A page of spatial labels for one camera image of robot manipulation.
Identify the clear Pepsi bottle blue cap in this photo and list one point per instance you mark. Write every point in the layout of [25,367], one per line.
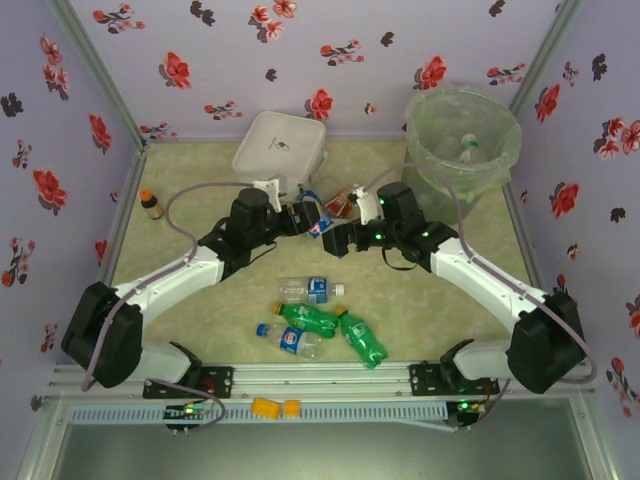
[322,226]
[292,340]

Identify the red label orange drink bottle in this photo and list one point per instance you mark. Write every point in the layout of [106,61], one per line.
[339,202]

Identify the green plastic bottle yellow cap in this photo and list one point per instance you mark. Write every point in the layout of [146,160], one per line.
[305,316]
[362,340]

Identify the clear bottle green neck label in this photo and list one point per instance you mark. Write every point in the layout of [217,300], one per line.
[468,147]

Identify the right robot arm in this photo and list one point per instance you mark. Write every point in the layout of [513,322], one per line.
[480,280]

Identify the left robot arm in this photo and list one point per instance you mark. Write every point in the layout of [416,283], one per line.
[170,280]

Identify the grey round bin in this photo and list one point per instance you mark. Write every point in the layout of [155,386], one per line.
[440,205]

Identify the white zip case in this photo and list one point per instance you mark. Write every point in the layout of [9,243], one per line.
[280,145]

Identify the small brown bottle orange cap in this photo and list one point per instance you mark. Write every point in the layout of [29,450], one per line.
[151,206]

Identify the small orange block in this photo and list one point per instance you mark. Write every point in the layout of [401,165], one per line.
[291,407]

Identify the large orange block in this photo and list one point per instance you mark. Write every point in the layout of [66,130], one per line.
[266,407]

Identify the grey metal panel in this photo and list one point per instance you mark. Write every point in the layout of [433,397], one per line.
[320,455]

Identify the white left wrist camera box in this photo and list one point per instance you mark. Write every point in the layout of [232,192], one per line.
[267,187]

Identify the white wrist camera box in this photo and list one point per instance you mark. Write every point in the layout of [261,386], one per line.
[267,187]
[365,205]

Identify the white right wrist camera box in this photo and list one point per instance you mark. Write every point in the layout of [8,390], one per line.
[365,205]

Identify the aluminium table side rail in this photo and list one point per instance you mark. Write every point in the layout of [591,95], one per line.
[132,180]
[522,235]

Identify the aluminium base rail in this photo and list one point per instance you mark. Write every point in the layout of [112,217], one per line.
[325,380]

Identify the aluminium frame post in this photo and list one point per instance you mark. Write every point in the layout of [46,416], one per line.
[100,75]
[545,55]

